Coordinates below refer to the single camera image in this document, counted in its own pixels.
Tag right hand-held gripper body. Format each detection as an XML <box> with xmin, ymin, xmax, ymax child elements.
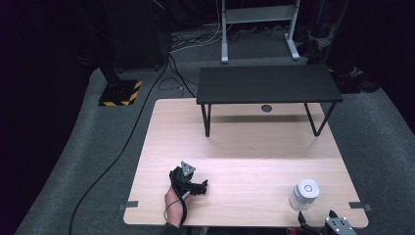
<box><xmin>305</xmin><ymin>216</ymin><xmax>358</xmax><ymax>235</ymax></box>

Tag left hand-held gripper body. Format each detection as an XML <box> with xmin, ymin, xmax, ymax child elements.
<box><xmin>168</xmin><ymin>161</ymin><xmax>204</xmax><ymax>197</ymax></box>

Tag white cylindrical device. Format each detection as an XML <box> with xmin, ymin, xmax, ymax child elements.
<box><xmin>288</xmin><ymin>178</ymin><xmax>321</xmax><ymax>212</ymax></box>

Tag person's left hand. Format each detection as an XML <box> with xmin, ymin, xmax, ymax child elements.
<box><xmin>163</xmin><ymin>186</ymin><xmax>192</xmax><ymax>229</ymax></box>

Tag grey tape strip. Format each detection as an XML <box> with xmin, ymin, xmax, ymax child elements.
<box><xmin>118</xmin><ymin>200</ymin><xmax>139</xmax><ymax>212</ymax></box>
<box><xmin>347</xmin><ymin>201</ymin><xmax>373</xmax><ymax>212</ymax></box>

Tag black yellow striped stand base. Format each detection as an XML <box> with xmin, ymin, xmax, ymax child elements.
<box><xmin>98</xmin><ymin>79</ymin><xmax>143</xmax><ymax>108</ymax></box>

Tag black desk shelf riser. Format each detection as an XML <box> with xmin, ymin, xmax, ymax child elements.
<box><xmin>196</xmin><ymin>64</ymin><xmax>344</xmax><ymax>138</ymax></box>

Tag black stand pole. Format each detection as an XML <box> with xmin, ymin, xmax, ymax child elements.
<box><xmin>97</xmin><ymin>48</ymin><xmax>122</xmax><ymax>86</ymax></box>

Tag dark shoes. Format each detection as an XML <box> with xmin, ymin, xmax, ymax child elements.
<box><xmin>336</xmin><ymin>67</ymin><xmax>382</xmax><ymax>95</ymax></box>

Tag long black floor cable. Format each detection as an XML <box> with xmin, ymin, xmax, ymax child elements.
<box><xmin>68</xmin><ymin>52</ymin><xmax>198</xmax><ymax>235</ymax></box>

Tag tangle of floor cables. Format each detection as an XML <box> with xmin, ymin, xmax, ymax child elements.
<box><xmin>167</xmin><ymin>23</ymin><xmax>288</xmax><ymax>55</ymax></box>

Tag white metal stand frame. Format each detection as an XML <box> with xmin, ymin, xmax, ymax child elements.
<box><xmin>220</xmin><ymin>0</ymin><xmax>301</xmax><ymax>65</ymax></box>

